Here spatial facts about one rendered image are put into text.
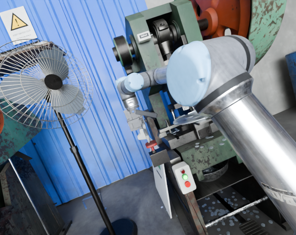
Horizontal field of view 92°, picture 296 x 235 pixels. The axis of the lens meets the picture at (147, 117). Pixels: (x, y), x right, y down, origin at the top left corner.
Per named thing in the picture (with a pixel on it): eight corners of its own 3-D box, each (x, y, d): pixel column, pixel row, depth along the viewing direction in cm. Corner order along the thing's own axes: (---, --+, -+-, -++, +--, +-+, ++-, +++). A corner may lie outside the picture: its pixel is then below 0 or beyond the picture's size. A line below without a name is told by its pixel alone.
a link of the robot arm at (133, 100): (135, 97, 79) (136, 95, 71) (138, 104, 79) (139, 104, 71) (122, 101, 78) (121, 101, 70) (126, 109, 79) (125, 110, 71)
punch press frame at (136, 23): (268, 199, 87) (200, -32, 72) (205, 230, 84) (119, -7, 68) (203, 155, 166) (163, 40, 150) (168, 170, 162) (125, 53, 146)
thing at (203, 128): (230, 136, 76) (222, 112, 74) (206, 146, 74) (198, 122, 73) (205, 128, 100) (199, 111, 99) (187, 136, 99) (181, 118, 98)
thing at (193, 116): (231, 108, 78) (231, 107, 77) (182, 127, 75) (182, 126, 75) (204, 107, 106) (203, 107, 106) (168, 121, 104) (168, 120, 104)
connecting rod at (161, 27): (186, 65, 90) (168, 8, 86) (168, 71, 89) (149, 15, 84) (175, 72, 110) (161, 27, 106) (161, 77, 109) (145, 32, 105)
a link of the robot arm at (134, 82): (147, 67, 63) (138, 75, 73) (124, 73, 58) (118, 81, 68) (154, 85, 64) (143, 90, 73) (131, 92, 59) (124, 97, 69)
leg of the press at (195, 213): (221, 265, 79) (166, 111, 68) (202, 274, 78) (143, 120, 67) (172, 179, 170) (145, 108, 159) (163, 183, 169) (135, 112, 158)
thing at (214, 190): (254, 174, 91) (254, 174, 91) (193, 202, 87) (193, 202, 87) (215, 153, 132) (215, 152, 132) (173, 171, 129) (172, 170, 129)
